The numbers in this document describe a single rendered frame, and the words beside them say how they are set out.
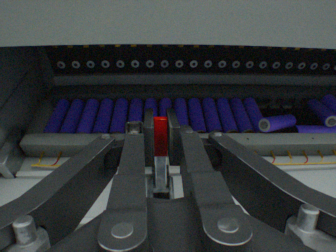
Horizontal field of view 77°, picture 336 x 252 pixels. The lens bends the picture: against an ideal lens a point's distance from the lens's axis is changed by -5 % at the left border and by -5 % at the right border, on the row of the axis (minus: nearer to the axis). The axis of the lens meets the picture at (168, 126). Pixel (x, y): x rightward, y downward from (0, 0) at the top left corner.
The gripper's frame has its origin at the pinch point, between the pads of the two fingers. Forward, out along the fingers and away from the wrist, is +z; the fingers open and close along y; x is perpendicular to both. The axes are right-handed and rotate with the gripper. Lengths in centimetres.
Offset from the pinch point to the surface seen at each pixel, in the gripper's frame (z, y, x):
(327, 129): 7.1, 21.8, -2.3
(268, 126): 5.6, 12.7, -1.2
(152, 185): 0.5, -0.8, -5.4
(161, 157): 0.2, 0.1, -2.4
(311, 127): 7.3, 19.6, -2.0
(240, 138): 5.4, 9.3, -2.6
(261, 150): 5.2, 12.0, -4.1
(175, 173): 3.5, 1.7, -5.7
